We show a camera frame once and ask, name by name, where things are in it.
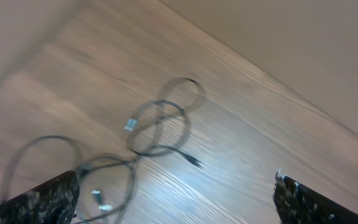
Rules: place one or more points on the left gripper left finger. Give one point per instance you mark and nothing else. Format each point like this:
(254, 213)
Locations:
(52, 202)

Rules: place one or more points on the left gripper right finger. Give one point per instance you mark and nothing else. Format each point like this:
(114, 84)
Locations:
(297, 204)

